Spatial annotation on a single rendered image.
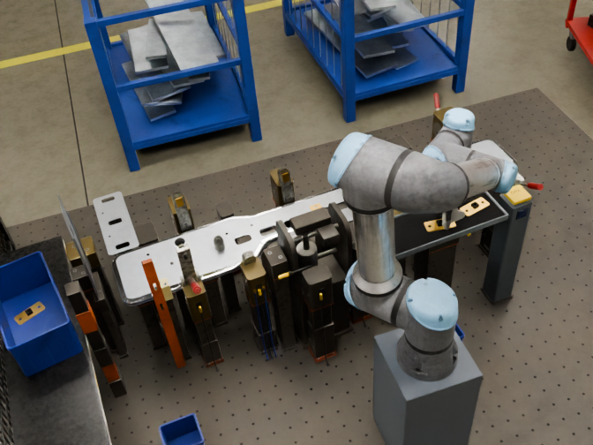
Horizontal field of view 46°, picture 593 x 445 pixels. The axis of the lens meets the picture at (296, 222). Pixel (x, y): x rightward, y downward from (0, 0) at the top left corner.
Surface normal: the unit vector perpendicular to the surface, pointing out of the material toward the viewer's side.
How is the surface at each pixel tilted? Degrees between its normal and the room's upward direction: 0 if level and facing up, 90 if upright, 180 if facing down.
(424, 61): 0
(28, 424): 0
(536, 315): 0
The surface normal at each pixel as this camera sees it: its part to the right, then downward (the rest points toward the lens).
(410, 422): 0.31, 0.66
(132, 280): -0.07, -0.71
